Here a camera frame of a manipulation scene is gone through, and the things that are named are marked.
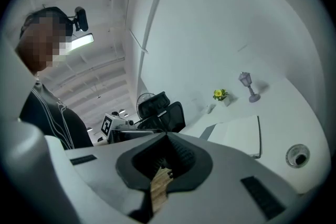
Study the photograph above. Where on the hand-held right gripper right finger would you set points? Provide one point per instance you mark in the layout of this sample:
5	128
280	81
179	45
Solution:
223	191

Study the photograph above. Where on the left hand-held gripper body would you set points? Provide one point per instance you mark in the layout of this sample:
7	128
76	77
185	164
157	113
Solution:
118	123

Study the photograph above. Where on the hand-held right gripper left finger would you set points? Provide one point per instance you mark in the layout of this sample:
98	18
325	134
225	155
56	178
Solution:
105	178

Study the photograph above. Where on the grey laptop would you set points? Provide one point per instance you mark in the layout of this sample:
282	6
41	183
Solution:
241	136

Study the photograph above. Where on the black standing fan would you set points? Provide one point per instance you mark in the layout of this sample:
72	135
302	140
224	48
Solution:
144	98

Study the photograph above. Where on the black office chair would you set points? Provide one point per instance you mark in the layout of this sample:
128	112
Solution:
170	118

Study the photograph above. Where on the person's black shirt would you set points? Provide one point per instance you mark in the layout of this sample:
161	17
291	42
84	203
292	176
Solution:
52	123

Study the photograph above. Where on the white desk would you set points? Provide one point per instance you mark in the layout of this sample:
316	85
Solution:
278	123

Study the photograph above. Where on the long ceiling light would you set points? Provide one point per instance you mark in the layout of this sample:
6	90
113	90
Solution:
82	41

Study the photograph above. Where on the yellow flower in white pot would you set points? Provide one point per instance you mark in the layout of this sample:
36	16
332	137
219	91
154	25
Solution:
219	94

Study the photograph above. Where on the person's head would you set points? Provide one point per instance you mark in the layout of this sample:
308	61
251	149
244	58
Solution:
42	42

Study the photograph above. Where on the black head-mounted camera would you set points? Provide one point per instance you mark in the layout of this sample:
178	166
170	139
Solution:
82	19

